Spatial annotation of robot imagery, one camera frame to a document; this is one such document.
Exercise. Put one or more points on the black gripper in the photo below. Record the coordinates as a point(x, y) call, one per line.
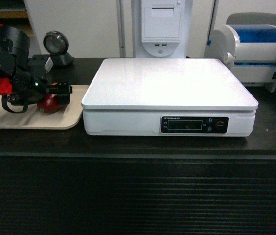
point(32, 89)

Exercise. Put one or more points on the dark red mango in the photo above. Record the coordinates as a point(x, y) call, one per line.
point(50, 104)

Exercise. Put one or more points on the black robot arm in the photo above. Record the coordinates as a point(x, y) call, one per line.
point(14, 57)

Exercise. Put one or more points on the white checkout scale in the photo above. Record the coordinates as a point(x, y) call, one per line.
point(167, 97)

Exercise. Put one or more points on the black ribbed checkout counter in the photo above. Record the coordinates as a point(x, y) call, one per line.
point(66, 182)

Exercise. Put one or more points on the beige plastic tray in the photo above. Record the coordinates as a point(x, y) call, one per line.
point(34, 119)

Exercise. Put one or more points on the black barcode scanner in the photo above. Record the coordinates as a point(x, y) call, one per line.
point(56, 44)

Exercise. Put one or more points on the white receipt printer terminal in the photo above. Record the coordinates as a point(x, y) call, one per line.
point(161, 28)

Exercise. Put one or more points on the white blue label printer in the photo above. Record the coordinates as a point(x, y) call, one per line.
point(246, 45)

